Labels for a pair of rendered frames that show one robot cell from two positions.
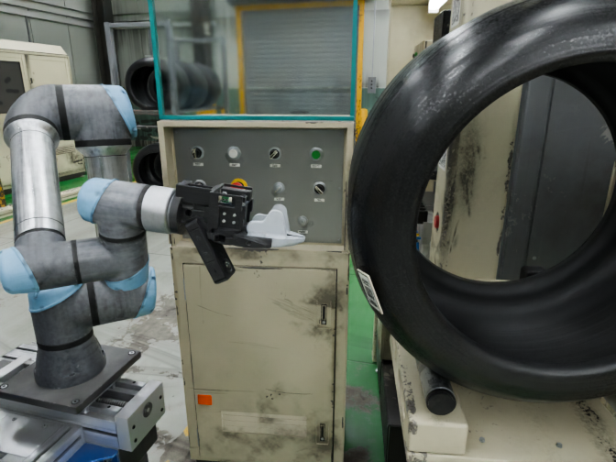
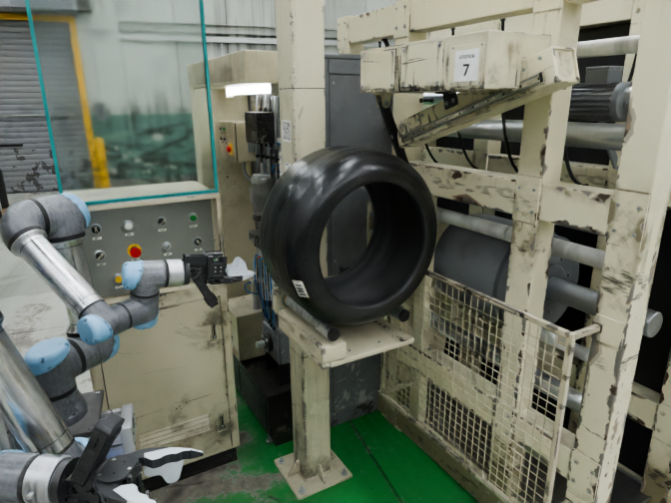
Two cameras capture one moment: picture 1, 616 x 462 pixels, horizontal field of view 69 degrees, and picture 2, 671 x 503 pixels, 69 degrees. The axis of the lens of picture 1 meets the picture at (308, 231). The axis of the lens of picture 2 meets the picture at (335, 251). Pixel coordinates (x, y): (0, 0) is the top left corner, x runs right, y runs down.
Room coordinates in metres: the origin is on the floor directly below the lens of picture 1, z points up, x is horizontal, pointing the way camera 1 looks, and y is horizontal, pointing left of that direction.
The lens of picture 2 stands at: (-0.60, 0.60, 1.61)
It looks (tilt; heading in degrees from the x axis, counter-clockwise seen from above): 17 degrees down; 325
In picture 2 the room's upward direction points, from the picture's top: 1 degrees counter-clockwise
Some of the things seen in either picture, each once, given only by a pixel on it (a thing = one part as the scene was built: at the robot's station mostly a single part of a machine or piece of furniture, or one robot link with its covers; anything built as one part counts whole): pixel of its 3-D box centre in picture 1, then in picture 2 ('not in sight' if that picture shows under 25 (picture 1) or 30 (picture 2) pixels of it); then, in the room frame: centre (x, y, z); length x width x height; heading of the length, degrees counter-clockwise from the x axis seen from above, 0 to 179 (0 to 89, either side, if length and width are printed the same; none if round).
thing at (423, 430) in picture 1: (421, 369); (310, 331); (0.74, -0.22, 0.84); 0.36 x 0.09 x 0.06; 174
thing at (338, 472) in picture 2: not in sight; (312, 465); (0.98, -0.36, 0.02); 0.27 x 0.27 x 0.04; 84
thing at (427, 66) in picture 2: not in sight; (442, 68); (0.57, -0.64, 1.71); 0.61 x 0.25 x 0.15; 174
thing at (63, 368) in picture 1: (68, 350); (56, 401); (0.91, 0.56, 0.77); 0.15 x 0.15 x 0.10
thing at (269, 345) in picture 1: (269, 299); (156, 335); (1.44, 0.13, 0.63); 0.56 x 0.41 x 1.27; 84
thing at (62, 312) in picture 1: (63, 304); (52, 365); (0.91, 0.55, 0.88); 0.13 x 0.12 x 0.14; 117
